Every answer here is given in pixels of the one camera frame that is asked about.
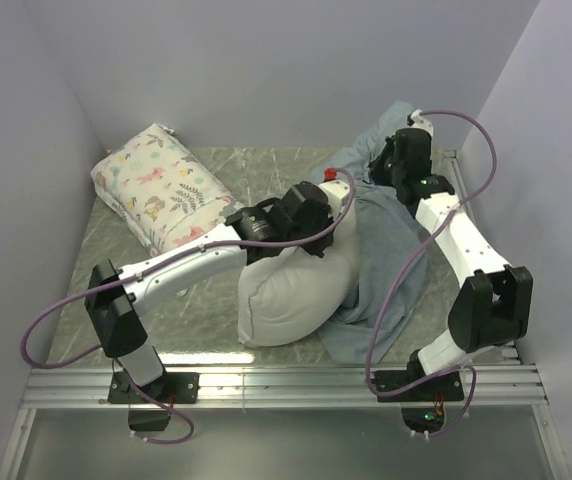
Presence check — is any blue fish print pillowcase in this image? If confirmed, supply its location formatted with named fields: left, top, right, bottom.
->
left=309, top=101, right=421, bottom=365

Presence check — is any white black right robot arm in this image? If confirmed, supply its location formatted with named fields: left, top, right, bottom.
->
left=369, top=126, right=533, bottom=400

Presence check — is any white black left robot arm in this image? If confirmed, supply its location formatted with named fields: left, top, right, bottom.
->
left=84, top=180, right=351, bottom=402

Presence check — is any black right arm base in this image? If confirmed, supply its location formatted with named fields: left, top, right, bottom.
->
left=370, top=370, right=465, bottom=438

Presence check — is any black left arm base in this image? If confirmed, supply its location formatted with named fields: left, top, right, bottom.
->
left=107, top=371, right=200, bottom=434

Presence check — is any white floral print pillow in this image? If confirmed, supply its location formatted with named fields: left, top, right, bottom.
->
left=91, top=123, right=243, bottom=256

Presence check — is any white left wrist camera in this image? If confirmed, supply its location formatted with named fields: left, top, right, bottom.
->
left=318, top=167, right=355, bottom=221

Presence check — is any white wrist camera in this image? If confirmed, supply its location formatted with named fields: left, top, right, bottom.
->
left=407, top=109, right=434, bottom=137
left=318, top=167, right=355, bottom=221

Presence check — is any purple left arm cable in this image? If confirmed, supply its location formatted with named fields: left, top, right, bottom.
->
left=19, top=168, right=357, bottom=444

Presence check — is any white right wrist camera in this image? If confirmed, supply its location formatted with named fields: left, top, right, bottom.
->
left=407, top=109, right=434, bottom=137

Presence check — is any aluminium front rail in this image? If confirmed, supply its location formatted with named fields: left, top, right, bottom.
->
left=20, top=364, right=548, bottom=411

